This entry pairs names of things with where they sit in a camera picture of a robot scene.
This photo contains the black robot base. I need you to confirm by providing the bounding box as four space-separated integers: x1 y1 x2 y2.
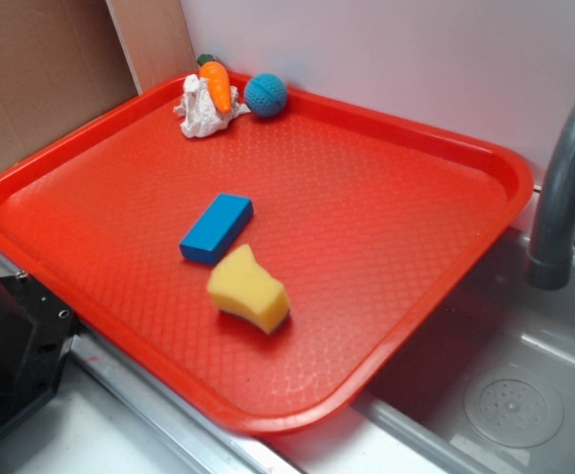
0 274 75 438

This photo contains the yellow green sponge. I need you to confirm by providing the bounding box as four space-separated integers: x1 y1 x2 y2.
206 244 291 335

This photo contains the blue rectangular block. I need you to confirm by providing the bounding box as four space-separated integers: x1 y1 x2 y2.
179 194 254 266

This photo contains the red plastic tray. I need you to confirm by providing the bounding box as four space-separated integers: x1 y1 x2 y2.
0 77 534 435

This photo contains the blue textured ball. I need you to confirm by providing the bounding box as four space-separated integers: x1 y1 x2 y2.
244 73 288 119

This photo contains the crumpled white paper towel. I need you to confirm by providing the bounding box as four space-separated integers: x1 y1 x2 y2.
173 74 252 138

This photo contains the orange toy carrot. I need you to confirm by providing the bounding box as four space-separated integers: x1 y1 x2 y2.
198 54 232 114

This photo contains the grey toy faucet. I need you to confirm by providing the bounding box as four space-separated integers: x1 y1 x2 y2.
526 105 575 290

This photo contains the grey plastic sink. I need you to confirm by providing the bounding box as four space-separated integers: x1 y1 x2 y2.
0 211 575 473

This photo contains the brown cardboard panel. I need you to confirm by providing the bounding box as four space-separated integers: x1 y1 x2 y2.
0 1 195 173

